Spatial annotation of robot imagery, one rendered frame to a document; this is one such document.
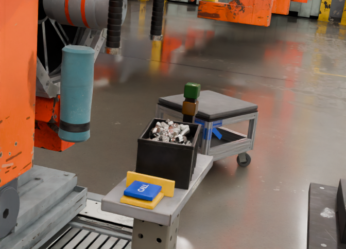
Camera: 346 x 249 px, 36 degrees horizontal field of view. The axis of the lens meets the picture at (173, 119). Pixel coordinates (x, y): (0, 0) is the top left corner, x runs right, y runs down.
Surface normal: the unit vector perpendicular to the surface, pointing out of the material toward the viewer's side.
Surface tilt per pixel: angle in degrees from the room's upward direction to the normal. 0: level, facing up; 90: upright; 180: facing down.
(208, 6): 90
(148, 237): 90
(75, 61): 87
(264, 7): 90
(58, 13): 116
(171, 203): 0
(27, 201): 0
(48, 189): 0
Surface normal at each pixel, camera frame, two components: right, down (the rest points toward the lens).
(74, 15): -0.31, 0.64
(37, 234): 0.95, 0.18
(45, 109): -0.27, 0.07
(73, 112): 0.04, 0.31
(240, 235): 0.10, -0.96
